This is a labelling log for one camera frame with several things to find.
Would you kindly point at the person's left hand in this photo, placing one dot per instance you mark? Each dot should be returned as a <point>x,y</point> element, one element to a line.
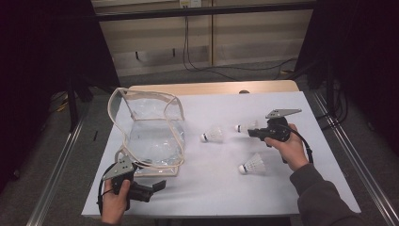
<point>114,207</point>

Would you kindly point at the clear plastic bag beige trim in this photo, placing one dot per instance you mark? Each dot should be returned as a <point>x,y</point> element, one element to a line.
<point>156,144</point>

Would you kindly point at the wall socket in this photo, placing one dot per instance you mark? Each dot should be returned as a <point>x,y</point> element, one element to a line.
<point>190,3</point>

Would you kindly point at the white table sheet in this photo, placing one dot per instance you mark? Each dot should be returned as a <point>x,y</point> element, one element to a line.
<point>219,188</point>

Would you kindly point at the metal floor rail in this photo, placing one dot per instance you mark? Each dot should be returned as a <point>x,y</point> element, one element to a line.
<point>360,169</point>
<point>56,169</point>

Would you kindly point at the black metal stand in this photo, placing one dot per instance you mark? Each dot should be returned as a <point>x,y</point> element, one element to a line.
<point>72,103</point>

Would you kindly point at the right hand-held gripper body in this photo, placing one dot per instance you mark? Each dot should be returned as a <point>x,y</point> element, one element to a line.
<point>277,130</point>

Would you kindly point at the person's right hand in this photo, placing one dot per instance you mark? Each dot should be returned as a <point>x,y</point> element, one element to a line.
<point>291,150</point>

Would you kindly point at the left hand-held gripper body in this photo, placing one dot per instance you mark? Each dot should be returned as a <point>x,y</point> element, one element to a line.
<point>120,169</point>

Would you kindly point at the black horizontal bar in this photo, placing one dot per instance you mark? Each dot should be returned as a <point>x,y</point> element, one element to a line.
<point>204,11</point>

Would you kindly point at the black curtain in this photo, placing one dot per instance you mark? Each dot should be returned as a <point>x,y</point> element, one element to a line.
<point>37,78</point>
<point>370,62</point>

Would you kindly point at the round table grommet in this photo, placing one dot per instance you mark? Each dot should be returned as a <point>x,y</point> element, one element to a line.
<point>244,92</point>

